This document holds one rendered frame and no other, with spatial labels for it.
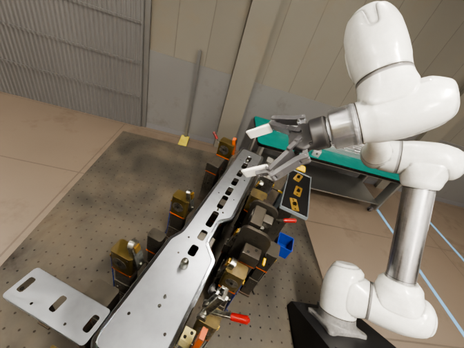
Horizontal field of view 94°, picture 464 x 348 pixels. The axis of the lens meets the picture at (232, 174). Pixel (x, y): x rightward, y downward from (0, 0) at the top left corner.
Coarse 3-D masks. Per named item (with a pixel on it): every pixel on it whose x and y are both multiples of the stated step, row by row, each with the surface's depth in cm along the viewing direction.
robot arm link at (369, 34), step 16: (352, 16) 47; (368, 16) 43; (384, 16) 41; (400, 16) 42; (352, 32) 45; (368, 32) 42; (384, 32) 41; (400, 32) 40; (352, 48) 45; (368, 48) 42; (384, 48) 40; (400, 48) 40; (352, 64) 46; (368, 64) 42; (384, 64) 41; (352, 80) 50; (368, 144) 72; (384, 144) 69; (368, 160) 83; (384, 160) 80
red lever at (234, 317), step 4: (212, 312) 66; (216, 312) 66; (220, 312) 66; (224, 312) 65; (228, 312) 65; (232, 312) 65; (220, 316) 65; (224, 316) 64; (228, 316) 64; (232, 316) 63; (236, 316) 63; (240, 316) 63; (244, 316) 62; (248, 316) 63; (232, 320) 63; (236, 320) 63; (240, 320) 62; (244, 320) 62; (248, 320) 62; (244, 324) 62
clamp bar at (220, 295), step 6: (210, 288) 59; (222, 288) 60; (210, 294) 59; (216, 294) 59; (222, 294) 59; (210, 300) 66; (216, 300) 59; (222, 300) 58; (228, 300) 59; (204, 306) 69; (210, 306) 62; (216, 306) 60; (204, 312) 65; (210, 312) 64
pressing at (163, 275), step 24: (240, 168) 145; (216, 192) 121; (240, 192) 126; (192, 216) 104; (168, 240) 90; (192, 240) 93; (168, 264) 82; (192, 264) 85; (144, 288) 74; (168, 288) 76; (192, 288) 78; (120, 312) 67; (144, 312) 69; (168, 312) 71; (96, 336) 62; (120, 336) 63; (144, 336) 64; (168, 336) 66
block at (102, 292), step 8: (96, 280) 74; (88, 288) 71; (96, 288) 72; (104, 288) 73; (112, 288) 73; (88, 296) 70; (96, 296) 70; (104, 296) 71; (112, 296) 71; (104, 304) 69; (112, 304) 72; (96, 320) 79
